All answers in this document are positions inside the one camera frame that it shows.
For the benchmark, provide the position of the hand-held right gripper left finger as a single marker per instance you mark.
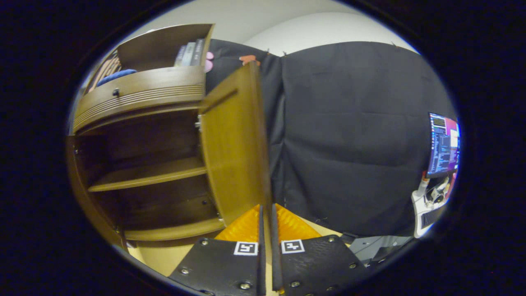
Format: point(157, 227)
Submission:
point(261, 246)

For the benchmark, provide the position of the computer monitor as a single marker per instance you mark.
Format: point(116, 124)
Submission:
point(443, 144)

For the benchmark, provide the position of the wooden cabinet drawer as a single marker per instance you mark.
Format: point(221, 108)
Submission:
point(156, 88)

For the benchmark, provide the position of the black book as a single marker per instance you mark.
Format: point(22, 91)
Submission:
point(198, 51)

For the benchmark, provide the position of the metal door hinge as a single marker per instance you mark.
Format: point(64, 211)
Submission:
point(198, 122)

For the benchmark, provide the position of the black round drawer knob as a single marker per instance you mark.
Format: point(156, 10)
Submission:
point(116, 92)

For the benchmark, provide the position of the black backdrop cloth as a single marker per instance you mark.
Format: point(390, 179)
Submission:
point(353, 135)

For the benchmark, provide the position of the wooden double-door shoe cabinet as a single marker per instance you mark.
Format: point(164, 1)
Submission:
point(156, 139)

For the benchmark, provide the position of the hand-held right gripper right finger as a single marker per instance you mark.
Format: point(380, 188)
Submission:
point(274, 246)

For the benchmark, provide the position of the wooden inner cabinet shelf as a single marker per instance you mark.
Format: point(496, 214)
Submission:
point(152, 172)

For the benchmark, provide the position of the blue folded towel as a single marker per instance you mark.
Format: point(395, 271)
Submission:
point(117, 76)

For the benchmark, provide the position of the grey book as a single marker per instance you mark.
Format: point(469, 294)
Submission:
point(189, 53)

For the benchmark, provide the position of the wooden slatted rack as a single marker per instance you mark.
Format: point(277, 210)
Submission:
point(104, 72)

